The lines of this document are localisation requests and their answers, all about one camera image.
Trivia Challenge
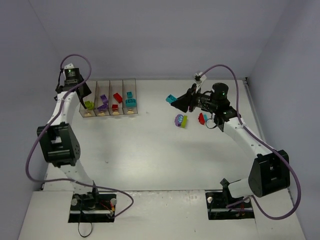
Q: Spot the green printed lego brick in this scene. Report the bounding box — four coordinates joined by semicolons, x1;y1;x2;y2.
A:
84;100;95;110

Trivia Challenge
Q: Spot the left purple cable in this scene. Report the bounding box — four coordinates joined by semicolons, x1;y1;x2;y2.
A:
25;53;135;217

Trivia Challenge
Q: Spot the red green teal brick stack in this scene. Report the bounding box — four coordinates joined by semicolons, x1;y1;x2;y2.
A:
198;112;206;125

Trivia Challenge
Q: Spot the teal lego brick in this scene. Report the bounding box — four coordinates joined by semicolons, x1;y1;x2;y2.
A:
165;94;177;104

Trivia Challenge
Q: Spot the teal rounded lego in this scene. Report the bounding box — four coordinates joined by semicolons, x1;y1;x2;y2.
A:
125;98;137;108

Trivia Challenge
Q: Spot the small teal square lego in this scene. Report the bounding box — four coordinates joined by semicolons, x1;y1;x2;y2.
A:
126;91;133;99

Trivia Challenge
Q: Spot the small red lego brick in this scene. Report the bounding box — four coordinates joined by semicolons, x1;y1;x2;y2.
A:
111;104;119;112

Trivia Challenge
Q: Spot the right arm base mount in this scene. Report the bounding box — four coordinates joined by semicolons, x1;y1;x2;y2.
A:
205;178;255;221

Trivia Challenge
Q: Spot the purple cable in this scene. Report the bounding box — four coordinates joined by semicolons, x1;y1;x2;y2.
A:
199;64;302;220
25;53;135;217

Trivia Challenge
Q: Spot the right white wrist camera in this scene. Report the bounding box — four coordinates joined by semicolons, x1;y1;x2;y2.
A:
193;71;207;93

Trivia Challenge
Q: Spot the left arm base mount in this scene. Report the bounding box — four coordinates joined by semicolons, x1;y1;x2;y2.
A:
68;192;117;223

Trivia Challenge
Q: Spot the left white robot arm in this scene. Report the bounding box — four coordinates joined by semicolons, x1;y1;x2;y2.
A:
39;63;98;201

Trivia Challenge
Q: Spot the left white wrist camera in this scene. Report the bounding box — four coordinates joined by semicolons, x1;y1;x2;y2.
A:
64;63;74;70

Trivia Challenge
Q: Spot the lime green lego brick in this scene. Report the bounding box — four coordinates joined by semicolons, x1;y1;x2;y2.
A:
180;115;188;128

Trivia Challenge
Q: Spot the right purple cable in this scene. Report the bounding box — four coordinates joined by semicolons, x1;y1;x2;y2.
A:
199;64;302;220

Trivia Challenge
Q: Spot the purple flower lego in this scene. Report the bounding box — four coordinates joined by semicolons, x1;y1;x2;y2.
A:
174;114;184;127

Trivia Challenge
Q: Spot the red curved lego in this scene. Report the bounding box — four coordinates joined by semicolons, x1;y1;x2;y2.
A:
113;92;123;104

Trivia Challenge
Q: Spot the purple printed lego brick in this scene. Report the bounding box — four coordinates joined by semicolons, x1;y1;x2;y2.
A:
97;104;109;112

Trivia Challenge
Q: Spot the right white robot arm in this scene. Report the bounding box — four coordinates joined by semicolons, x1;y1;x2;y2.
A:
171;82;290;199

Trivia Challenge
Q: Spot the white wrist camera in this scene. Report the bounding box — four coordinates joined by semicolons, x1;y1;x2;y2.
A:
193;71;207;93
64;63;74;70

